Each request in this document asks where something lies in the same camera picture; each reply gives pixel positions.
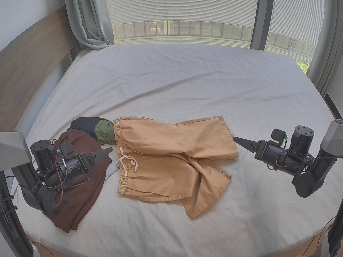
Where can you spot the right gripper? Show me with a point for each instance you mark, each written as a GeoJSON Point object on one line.
{"type": "Point", "coordinates": [273, 154]}

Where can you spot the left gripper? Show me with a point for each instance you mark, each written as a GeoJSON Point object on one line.
{"type": "Point", "coordinates": [85, 162]}

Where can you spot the tan shorts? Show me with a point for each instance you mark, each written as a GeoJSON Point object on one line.
{"type": "Point", "coordinates": [160, 148]}

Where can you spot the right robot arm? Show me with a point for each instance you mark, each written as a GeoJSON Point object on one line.
{"type": "Point", "coordinates": [332, 138]}

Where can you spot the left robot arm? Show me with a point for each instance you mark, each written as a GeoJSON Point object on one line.
{"type": "Point", "coordinates": [12, 148]}

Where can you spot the white garment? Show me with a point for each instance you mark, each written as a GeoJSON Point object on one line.
{"type": "Point", "coordinates": [111, 171]}

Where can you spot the brown shorts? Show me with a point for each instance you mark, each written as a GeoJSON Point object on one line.
{"type": "Point", "coordinates": [83, 197]}

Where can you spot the green garment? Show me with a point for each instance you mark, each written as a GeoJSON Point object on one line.
{"type": "Point", "coordinates": [104, 132]}

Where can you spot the black garment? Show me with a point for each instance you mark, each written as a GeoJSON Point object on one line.
{"type": "Point", "coordinates": [83, 126]}

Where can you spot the grey-green curtain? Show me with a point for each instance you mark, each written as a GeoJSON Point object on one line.
{"type": "Point", "coordinates": [88, 15]}
{"type": "Point", "coordinates": [329, 49]}

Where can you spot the window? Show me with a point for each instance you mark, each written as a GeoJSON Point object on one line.
{"type": "Point", "coordinates": [187, 9]}

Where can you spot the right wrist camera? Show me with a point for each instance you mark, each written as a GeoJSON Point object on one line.
{"type": "Point", "coordinates": [278, 135]}

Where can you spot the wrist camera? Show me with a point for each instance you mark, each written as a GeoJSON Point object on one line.
{"type": "Point", "coordinates": [278, 135]}
{"type": "Point", "coordinates": [65, 150]}

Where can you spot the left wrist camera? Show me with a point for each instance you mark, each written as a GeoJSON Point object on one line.
{"type": "Point", "coordinates": [65, 150]}

